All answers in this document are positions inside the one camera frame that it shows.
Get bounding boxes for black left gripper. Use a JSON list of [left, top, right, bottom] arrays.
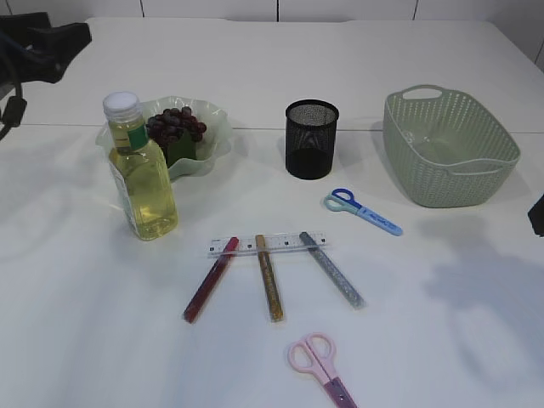
[[1, 12, 92, 83]]

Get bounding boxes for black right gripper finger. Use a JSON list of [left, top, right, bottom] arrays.
[[528, 195, 544, 237]]

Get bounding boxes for red grape bunch with leaves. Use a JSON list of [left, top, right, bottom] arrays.
[[145, 106, 207, 167]]

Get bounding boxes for clear plastic sheet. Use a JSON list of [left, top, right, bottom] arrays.
[[402, 131, 432, 149]]

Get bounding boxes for yellow tea bottle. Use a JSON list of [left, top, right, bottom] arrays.
[[103, 91, 179, 241]]

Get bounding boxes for green woven plastic basket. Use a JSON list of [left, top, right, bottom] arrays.
[[382, 86, 521, 208]]

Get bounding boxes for silver glitter pen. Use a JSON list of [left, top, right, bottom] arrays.
[[299, 231, 366, 309]]

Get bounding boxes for black mesh pen holder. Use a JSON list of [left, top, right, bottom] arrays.
[[285, 99, 339, 180]]

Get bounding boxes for gold glitter pen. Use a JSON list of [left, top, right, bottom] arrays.
[[255, 235, 284, 323]]

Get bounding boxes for clear plastic ruler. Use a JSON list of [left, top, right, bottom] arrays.
[[203, 231, 329, 258]]

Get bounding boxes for red glitter pen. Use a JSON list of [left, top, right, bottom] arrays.
[[183, 236, 239, 323]]

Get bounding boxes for blue scissors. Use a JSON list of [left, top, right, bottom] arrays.
[[324, 188, 403, 236]]

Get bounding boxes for pink scissors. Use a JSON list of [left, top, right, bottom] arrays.
[[287, 332, 358, 408]]

